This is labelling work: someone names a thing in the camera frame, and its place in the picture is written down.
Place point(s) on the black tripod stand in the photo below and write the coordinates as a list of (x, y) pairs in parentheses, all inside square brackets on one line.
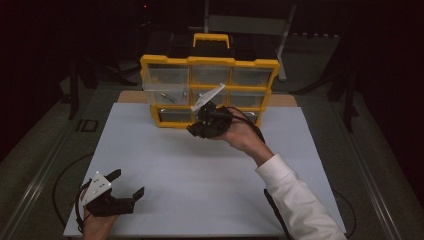
[(73, 96), (349, 106)]

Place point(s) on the black floor bracket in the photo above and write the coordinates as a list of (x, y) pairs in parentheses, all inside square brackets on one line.
[(78, 125)]

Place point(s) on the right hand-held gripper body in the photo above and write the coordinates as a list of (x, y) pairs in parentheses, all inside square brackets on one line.
[(213, 121)]

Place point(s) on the person's left hand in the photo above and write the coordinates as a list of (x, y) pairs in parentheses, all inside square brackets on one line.
[(98, 228)]

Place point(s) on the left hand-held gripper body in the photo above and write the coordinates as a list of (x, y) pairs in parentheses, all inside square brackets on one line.
[(103, 204)]

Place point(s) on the yellow black drawer organizer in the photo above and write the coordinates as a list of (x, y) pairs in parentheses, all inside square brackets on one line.
[(208, 61)]

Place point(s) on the grey metal stand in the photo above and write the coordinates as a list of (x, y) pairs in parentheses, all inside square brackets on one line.
[(246, 24)]

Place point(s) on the grey metal floor rail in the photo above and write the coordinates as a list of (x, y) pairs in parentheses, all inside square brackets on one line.
[(36, 180), (376, 200)]

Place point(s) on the grid of clear drawers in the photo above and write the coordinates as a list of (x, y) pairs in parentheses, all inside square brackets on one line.
[(210, 75)]

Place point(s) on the person's right hand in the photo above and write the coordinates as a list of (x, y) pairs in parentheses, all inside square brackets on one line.
[(243, 136)]

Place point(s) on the clear plastic drawer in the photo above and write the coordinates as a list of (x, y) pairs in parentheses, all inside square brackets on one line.
[(156, 96)]

